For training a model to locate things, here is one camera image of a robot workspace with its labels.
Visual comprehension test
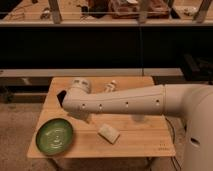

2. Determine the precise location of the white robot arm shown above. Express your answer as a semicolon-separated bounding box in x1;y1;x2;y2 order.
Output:
57;78;213;171

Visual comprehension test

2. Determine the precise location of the white paper cup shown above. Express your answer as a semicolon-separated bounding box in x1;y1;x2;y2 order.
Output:
132;115;145;122

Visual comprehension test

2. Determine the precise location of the beige sponge block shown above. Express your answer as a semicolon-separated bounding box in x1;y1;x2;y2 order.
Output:
98;124;120;144

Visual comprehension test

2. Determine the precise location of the black rectangular block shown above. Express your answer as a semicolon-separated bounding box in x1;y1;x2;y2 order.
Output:
57;90;67;107

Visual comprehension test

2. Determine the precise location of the wooden folding table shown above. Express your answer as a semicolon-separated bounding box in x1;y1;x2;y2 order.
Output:
37;77;175;162

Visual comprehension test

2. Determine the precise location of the black cable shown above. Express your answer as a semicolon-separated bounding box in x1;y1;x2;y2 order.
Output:
165;117;183;171

